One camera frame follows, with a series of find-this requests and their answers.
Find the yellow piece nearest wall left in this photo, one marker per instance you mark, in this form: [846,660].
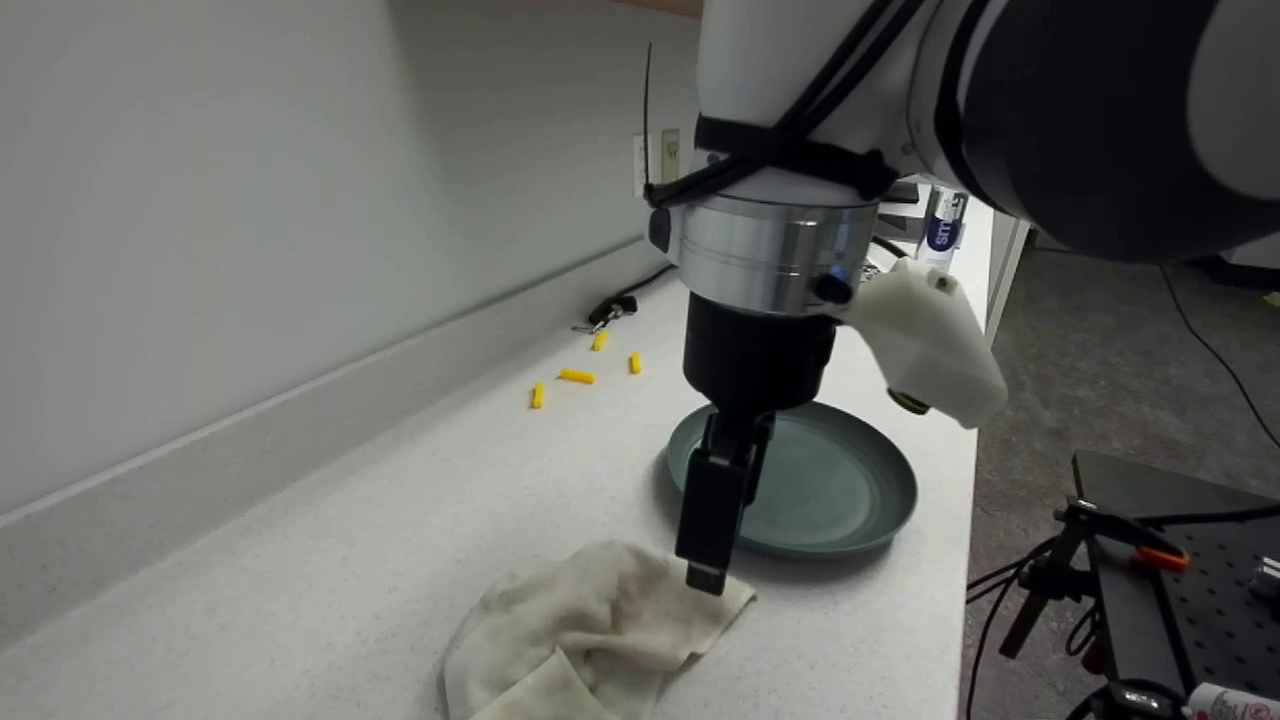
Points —
[538,398]

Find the orange handled tool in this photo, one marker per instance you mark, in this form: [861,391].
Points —
[1150,548]

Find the clear plastic water bottle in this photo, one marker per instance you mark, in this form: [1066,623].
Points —
[945,227]

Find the cream white towel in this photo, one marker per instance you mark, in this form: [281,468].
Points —
[589,639]

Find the black optical breadboard table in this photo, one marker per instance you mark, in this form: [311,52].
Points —
[1207,623]

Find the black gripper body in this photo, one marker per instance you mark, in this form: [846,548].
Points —
[753,362]

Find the yellow piece middle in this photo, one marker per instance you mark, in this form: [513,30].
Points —
[576,379]

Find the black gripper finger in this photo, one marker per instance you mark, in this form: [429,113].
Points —
[756,452]
[712,501]

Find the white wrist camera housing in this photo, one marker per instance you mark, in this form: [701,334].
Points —
[929,341]

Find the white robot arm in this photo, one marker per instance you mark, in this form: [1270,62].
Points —
[1124,129]

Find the dark green plate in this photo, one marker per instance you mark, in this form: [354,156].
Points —
[832,486]

